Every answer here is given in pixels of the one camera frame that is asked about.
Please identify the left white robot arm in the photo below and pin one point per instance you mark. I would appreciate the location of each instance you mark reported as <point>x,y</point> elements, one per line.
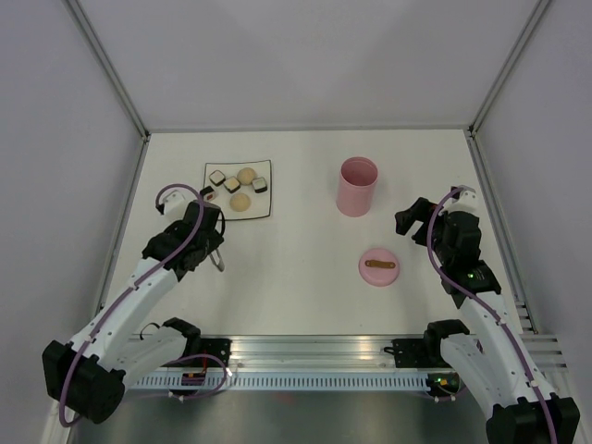
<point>90,374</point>

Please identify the pink cylindrical lunch box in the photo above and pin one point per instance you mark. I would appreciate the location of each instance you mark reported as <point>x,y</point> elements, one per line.
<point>358,177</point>

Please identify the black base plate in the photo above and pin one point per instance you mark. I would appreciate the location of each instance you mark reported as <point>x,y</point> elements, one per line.
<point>218,347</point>
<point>414,354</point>

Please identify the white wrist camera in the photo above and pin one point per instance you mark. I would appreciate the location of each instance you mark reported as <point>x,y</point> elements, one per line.
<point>464,200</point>
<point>173,205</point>

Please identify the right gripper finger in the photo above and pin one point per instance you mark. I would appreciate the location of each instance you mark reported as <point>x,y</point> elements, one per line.
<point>420,211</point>
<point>420,236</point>

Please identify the white square plate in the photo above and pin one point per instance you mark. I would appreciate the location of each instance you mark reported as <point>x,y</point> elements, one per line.
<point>261,203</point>

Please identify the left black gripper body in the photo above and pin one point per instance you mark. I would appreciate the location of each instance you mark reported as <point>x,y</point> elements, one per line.
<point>213,242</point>

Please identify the square sushi piece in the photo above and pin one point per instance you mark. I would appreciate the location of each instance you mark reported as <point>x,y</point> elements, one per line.
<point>260,185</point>
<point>217,178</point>
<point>232,184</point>

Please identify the round beige bun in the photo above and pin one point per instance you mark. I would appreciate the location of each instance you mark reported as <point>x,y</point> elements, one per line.
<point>240,202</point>
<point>246,176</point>

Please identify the right aluminium frame post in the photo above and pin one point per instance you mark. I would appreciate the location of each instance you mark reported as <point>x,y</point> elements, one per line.
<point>539,11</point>

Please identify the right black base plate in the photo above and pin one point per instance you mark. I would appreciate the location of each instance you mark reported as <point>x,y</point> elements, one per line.
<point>414,354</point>

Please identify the metal tongs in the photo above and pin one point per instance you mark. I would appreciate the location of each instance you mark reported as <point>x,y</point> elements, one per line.
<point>217,260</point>

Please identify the aluminium front rail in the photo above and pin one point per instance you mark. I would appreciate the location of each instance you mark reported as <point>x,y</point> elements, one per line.
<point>343,352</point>

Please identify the left aluminium frame post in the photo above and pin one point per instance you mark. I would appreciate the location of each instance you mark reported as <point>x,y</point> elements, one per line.
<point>91,38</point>

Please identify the sushi piece red filling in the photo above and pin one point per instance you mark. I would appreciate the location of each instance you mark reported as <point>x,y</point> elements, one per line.
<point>208,193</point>

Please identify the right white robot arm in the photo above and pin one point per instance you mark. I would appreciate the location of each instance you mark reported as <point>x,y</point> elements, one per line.
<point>483,347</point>

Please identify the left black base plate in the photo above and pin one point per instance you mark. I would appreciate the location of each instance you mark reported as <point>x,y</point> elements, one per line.
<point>218,347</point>

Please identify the aluminium frame post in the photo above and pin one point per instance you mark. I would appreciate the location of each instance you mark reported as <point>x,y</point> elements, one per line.
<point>539,11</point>
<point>91,38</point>

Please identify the pink lid with brown handle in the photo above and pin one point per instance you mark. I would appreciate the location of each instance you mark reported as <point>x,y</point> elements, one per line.
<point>379,267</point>

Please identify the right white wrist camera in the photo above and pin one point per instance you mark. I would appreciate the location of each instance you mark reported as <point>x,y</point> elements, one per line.
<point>464,200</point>

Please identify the white slotted cable duct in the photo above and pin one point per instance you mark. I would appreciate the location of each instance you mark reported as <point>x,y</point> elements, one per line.
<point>294,381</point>

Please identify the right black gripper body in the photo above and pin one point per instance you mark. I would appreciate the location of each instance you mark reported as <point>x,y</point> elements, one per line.
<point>443,252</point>

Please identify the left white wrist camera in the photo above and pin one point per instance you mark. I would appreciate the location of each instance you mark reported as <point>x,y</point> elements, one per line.
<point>173,205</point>

